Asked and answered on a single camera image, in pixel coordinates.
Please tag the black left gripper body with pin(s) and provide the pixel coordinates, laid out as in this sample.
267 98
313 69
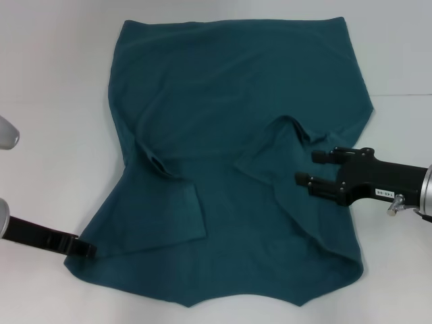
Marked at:
37 234

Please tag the teal blue shirt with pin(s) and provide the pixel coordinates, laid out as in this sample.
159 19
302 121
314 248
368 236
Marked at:
219 101

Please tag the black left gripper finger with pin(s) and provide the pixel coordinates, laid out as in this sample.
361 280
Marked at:
84 251

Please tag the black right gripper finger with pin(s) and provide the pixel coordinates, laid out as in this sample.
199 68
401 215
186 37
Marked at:
320 187
334 157

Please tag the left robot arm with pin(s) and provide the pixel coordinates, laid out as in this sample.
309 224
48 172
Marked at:
3 219

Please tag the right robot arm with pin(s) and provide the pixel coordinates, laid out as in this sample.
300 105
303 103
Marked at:
428 189

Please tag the silver stud on right gripper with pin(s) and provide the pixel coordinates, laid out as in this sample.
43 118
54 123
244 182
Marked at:
395 207

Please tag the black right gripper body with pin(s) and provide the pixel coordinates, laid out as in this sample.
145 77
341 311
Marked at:
378 179

